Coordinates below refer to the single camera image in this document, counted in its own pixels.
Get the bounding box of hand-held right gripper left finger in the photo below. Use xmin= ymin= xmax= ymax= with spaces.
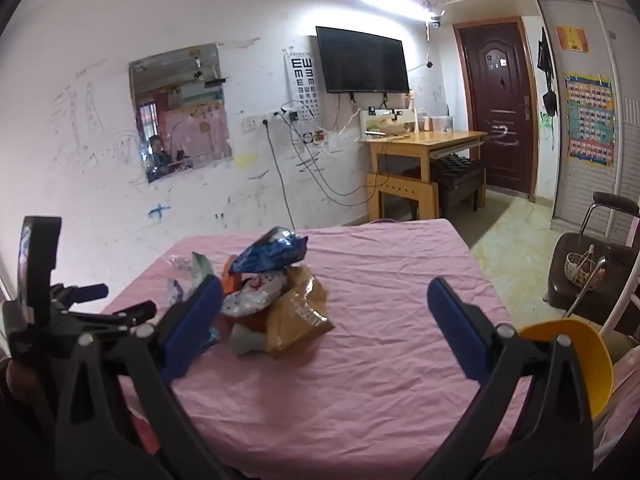
xmin=55 ymin=275 xmax=236 ymax=480

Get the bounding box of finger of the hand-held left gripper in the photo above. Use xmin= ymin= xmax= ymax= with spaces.
xmin=50 ymin=283 xmax=109 ymax=307
xmin=65 ymin=301 xmax=157 ymax=333

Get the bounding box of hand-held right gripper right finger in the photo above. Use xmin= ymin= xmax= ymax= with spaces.
xmin=415 ymin=276 xmax=596 ymax=480

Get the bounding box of grey wrapper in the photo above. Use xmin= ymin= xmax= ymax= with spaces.
xmin=232 ymin=324 xmax=269 ymax=356

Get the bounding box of orange wrapper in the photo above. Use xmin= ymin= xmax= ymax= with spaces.
xmin=220 ymin=255 xmax=246 ymax=295

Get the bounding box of green white wrapper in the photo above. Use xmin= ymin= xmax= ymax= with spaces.
xmin=190 ymin=252 xmax=216 ymax=286

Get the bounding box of white printed wrapper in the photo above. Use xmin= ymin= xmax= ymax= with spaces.
xmin=222 ymin=270 xmax=288 ymax=317

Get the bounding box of brown paper bag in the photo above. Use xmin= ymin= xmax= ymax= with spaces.
xmin=265 ymin=265 xmax=335 ymax=358

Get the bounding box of blue snack bag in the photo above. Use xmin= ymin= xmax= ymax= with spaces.
xmin=229 ymin=226 xmax=308 ymax=275

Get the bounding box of yellow plastic bowl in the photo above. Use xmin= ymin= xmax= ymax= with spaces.
xmin=519 ymin=319 xmax=615 ymax=421

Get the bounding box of pink cloth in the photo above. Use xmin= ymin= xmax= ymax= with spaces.
xmin=100 ymin=219 xmax=531 ymax=480

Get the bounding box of brown chair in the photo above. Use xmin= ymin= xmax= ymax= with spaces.
xmin=545 ymin=191 xmax=640 ymax=328

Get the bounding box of black stool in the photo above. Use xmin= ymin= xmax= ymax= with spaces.
xmin=404 ymin=156 xmax=487 ymax=218

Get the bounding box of white wardrobe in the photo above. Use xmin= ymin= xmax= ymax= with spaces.
xmin=537 ymin=0 xmax=640 ymax=241

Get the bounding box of wooden desk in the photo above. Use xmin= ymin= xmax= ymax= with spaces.
xmin=360 ymin=130 xmax=488 ymax=223

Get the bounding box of white desk shelf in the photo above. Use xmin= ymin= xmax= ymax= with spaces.
xmin=359 ymin=108 xmax=418 ymax=141

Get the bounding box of dark brown door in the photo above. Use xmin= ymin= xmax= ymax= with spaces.
xmin=454 ymin=17 xmax=538 ymax=201

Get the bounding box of eye chart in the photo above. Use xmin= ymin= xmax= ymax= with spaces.
xmin=284 ymin=49 xmax=323 ymax=123

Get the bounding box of black hanging bag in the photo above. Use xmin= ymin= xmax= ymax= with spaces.
xmin=536 ymin=27 xmax=558 ymax=116

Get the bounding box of black television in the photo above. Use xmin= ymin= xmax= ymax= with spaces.
xmin=316 ymin=25 xmax=411 ymax=94

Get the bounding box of wire basket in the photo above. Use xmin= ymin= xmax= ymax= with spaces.
xmin=565 ymin=245 xmax=607 ymax=291

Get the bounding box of black cable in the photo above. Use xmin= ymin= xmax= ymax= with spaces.
xmin=262 ymin=120 xmax=296 ymax=228

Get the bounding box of wall mirror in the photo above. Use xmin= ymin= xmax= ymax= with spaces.
xmin=129 ymin=43 xmax=234 ymax=184

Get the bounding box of colourful wall poster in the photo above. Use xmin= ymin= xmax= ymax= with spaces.
xmin=564 ymin=72 xmax=615 ymax=168

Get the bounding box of orange wall poster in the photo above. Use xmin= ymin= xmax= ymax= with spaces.
xmin=556 ymin=25 xmax=590 ymax=53

